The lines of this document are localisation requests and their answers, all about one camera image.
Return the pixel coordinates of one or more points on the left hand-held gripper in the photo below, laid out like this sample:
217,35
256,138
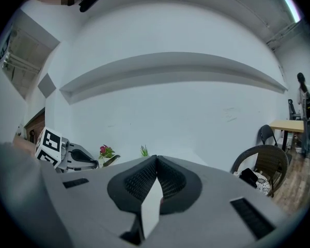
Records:
49,143

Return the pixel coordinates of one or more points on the black office chair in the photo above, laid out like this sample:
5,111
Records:
293,111

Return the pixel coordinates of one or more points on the red flower potted plant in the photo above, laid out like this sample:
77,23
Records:
106,151

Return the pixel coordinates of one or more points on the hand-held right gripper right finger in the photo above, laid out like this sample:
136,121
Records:
217,216

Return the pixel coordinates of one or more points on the ceiling light tube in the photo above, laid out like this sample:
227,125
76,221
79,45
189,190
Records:
290,5

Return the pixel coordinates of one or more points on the patterned seat cushion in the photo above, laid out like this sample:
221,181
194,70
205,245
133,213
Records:
262,185

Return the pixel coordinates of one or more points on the grey wall panel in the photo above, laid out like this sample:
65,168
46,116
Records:
47,85

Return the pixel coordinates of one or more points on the black folding chair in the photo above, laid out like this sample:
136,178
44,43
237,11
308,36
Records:
267,136

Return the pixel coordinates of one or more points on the brown wicker chair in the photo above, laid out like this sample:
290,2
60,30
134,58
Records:
271,161

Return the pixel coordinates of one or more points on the light wooden table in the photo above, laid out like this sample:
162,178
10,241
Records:
286,125

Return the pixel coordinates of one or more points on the person's left forearm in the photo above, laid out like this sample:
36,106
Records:
24,145

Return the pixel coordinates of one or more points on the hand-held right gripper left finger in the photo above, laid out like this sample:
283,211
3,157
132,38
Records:
98,205

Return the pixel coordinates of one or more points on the black pouch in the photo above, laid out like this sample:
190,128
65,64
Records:
249,177

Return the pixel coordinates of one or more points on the small green potted plant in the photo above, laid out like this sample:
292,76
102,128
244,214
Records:
144,151

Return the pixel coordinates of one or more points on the person's white shirt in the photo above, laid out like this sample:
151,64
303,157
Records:
13,203

